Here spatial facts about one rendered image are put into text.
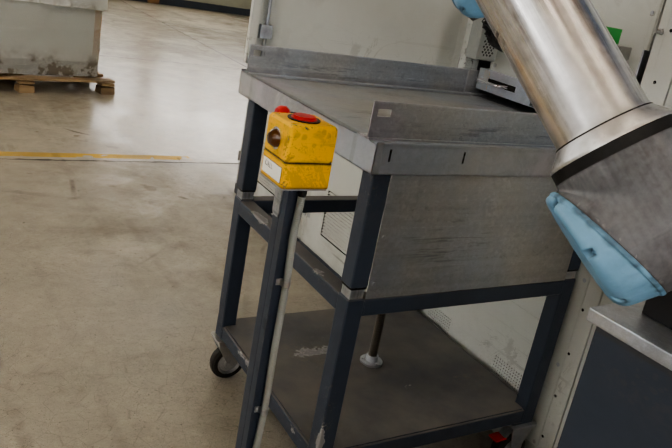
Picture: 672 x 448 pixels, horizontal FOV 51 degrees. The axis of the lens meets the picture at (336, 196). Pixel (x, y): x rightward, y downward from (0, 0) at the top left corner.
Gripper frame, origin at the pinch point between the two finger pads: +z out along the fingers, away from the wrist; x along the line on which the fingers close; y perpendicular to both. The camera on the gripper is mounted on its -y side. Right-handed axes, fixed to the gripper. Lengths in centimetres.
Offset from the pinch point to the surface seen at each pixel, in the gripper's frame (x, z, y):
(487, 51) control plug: 0.4, 8.6, -19.2
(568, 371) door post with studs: -57, 45, 32
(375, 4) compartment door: -5.7, -14.7, -42.2
